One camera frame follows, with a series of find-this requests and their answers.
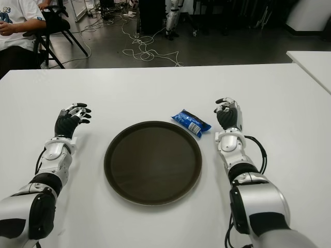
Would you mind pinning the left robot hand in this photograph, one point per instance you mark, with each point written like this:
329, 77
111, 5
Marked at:
66, 124

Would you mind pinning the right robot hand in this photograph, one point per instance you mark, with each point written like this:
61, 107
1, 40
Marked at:
228, 116

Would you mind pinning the blue Oreo cookie packet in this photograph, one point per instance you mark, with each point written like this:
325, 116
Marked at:
188, 121

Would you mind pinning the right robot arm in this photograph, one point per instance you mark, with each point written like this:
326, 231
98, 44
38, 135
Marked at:
258, 196

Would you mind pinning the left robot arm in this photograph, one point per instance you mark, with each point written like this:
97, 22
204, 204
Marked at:
54, 152

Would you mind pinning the round dark brown tray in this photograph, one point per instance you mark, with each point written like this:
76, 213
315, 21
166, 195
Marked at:
152, 165

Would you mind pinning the black stand with casters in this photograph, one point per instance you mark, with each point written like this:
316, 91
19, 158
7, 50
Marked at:
194, 32

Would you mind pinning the white side table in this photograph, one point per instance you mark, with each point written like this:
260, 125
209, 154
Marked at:
315, 67

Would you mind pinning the black folding chair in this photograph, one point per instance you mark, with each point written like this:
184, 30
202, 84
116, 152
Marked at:
58, 24

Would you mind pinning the seated person in white shirt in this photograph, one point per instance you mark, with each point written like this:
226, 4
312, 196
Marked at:
15, 25

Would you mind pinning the white humanoid robot legs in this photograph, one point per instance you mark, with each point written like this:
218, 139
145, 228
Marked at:
172, 20

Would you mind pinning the black cabinet on casters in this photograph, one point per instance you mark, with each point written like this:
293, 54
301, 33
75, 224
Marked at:
152, 18

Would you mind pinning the white power strip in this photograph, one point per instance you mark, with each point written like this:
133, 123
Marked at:
129, 14

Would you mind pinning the white rounded pillar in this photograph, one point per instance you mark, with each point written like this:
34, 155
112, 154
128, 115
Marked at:
307, 13

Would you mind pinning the black and white soccer ball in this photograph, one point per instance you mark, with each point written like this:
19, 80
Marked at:
134, 3

